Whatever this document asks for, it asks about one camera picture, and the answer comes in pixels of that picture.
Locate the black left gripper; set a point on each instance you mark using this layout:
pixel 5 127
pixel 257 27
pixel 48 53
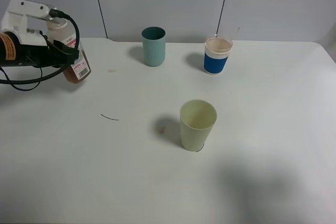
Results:
pixel 13 54

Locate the clear plastic drink bottle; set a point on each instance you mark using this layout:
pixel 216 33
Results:
pixel 64 31

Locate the pale green plastic cup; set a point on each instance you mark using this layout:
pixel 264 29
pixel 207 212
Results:
pixel 197 118

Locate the teal plastic cup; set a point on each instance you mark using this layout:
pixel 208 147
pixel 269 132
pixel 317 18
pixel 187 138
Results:
pixel 153 43

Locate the blue sleeved paper cup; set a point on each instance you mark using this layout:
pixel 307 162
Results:
pixel 217 51

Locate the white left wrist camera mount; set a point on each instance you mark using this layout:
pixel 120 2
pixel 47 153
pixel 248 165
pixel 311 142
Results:
pixel 15 20

